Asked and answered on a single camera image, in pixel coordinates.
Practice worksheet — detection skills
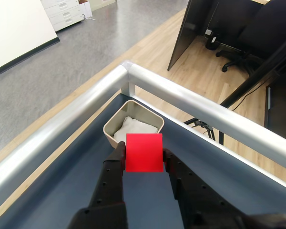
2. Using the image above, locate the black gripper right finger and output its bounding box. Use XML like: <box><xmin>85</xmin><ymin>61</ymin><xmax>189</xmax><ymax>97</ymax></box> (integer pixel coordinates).
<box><xmin>162</xmin><ymin>149</ymin><xmax>250</xmax><ymax>229</ymax></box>

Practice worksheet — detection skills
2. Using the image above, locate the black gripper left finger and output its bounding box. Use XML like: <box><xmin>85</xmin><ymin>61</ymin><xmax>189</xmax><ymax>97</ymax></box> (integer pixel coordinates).
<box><xmin>66</xmin><ymin>141</ymin><xmax>129</xmax><ymax>229</ymax></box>

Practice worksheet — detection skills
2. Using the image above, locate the red cube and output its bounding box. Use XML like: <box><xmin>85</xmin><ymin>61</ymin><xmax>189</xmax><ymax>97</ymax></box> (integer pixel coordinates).
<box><xmin>125</xmin><ymin>133</ymin><xmax>164</xmax><ymax>172</ymax></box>

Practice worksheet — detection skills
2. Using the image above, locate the beige box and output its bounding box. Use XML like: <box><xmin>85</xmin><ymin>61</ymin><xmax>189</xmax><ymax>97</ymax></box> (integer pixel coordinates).
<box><xmin>102</xmin><ymin>100</ymin><xmax>164</xmax><ymax>149</ymax></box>

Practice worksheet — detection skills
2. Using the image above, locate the white cardboard box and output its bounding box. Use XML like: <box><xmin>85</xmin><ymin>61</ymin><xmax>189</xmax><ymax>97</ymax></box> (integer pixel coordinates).
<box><xmin>78</xmin><ymin>0</ymin><xmax>93</xmax><ymax>19</ymax></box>

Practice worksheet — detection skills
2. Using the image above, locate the white cloth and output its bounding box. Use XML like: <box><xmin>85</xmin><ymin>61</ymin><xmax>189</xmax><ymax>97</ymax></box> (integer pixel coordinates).
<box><xmin>113</xmin><ymin>116</ymin><xmax>159</xmax><ymax>144</ymax></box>

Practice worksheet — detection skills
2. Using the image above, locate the black cabinet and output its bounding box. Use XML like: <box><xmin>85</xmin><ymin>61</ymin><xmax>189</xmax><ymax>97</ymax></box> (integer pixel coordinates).
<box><xmin>264</xmin><ymin>83</ymin><xmax>286</xmax><ymax>135</ymax></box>

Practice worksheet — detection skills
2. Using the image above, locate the black tripod stand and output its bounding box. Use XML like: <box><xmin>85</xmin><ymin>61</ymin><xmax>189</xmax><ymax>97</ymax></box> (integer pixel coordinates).
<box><xmin>183</xmin><ymin>31</ymin><xmax>286</xmax><ymax>146</ymax></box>

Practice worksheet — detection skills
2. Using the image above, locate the black object with white label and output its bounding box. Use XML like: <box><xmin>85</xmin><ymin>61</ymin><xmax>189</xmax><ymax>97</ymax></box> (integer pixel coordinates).
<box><xmin>204</xmin><ymin>28</ymin><xmax>222</xmax><ymax>51</ymax></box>

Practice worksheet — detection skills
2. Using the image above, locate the black desk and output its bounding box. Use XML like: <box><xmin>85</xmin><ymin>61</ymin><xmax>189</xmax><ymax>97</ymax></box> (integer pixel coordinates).
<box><xmin>167</xmin><ymin>0</ymin><xmax>272</xmax><ymax>72</ymax></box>

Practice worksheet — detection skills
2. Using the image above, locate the white drawer cabinet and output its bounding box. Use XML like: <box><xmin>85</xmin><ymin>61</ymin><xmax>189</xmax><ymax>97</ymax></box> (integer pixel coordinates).
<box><xmin>41</xmin><ymin>0</ymin><xmax>84</xmax><ymax>32</ymax></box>

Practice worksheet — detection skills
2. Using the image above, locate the black office chair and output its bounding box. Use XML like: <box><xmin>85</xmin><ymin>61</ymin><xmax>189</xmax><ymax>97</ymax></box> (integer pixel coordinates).
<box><xmin>215</xmin><ymin>0</ymin><xmax>286</xmax><ymax>73</ymax></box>

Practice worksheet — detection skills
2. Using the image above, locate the black floor cable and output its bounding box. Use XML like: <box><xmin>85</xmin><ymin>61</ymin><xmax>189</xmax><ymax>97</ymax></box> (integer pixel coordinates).
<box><xmin>232</xmin><ymin>80</ymin><xmax>266</xmax><ymax>112</ymax></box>

